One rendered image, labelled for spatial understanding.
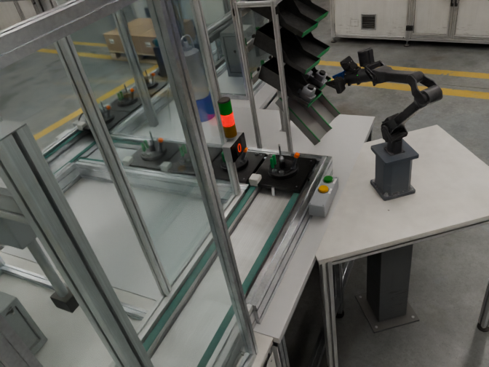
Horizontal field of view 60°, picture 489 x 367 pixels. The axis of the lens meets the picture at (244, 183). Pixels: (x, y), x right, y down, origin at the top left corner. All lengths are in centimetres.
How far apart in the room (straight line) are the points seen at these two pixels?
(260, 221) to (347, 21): 465
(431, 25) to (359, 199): 412
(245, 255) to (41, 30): 123
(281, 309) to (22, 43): 121
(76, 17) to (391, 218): 149
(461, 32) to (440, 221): 413
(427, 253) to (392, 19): 365
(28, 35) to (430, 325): 236
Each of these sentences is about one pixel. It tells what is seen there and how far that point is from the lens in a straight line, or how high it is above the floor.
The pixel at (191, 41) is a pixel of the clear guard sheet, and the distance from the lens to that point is 152.
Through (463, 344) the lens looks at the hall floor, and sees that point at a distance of 257.
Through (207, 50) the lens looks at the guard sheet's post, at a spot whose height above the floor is 161.
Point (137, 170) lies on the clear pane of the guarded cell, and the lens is 76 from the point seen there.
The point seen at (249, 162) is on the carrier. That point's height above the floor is 97.
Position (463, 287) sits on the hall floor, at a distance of 280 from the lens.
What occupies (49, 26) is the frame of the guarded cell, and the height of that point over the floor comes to 198.
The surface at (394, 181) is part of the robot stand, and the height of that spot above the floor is 95.
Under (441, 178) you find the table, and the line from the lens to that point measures 209.
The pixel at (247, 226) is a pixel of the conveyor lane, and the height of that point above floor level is 92.
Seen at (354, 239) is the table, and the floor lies 86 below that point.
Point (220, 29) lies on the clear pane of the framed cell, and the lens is 282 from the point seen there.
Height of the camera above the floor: 210
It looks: 36 degrees down
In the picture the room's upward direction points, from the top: 11 degrees counter-clockwise
